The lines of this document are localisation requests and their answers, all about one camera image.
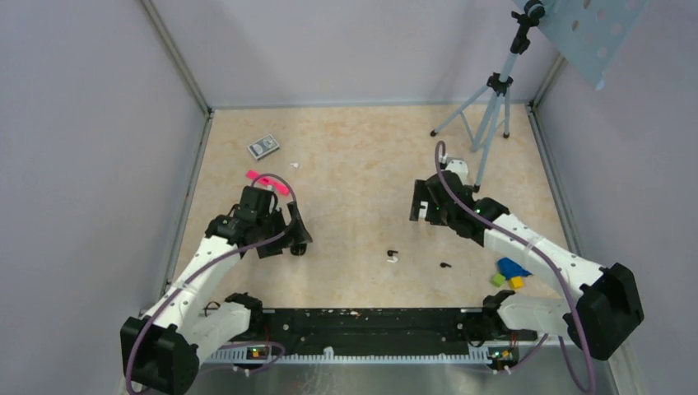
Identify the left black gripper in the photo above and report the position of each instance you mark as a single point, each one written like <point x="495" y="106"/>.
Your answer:
<point x="297" y="234"/>

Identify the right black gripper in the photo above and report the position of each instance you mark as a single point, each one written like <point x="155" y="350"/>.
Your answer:
<point x="423" y="194"/>

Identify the black round charging case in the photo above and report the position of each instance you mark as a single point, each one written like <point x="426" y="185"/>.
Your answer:
<point x="298" y="249"/>

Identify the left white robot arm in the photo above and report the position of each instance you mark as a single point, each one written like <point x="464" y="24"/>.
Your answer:
<point x="165" y="348"/>

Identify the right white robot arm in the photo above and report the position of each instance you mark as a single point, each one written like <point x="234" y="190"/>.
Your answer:
<point x="600" y="306"/>

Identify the pink marker strip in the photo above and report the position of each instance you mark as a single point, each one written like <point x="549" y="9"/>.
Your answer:
<point x="269" y="183"/>

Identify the black and white earbud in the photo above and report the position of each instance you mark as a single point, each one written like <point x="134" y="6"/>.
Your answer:
<point x="392" y="256"/>

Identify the grey card box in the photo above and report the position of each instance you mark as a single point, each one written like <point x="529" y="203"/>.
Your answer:
<point x="263" y="147"/>

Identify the grey tripod stand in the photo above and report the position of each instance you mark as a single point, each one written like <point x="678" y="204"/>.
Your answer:
<point x="497" y="112"/>

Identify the green cube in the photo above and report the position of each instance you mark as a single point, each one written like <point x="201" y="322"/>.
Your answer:
<point x="498" y="280"/>

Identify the blue block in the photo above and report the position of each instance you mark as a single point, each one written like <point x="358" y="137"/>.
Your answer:
<point x="509" y="269"/>

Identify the yellow cube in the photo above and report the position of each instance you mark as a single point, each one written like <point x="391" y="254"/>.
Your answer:
<point x="516" y="282"/>

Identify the perforated blue metal plate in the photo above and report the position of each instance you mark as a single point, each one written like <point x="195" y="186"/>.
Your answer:
<point x="587" y="33"/>

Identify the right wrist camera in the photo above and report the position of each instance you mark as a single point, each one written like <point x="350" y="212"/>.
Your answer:
<point x="456" y="166"/>

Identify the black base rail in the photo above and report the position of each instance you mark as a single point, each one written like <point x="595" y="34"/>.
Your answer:
<point x="381" y="332"/>

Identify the white comb cable duct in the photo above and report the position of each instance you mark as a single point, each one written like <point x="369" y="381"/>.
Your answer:
<point x="239" y="356"/>

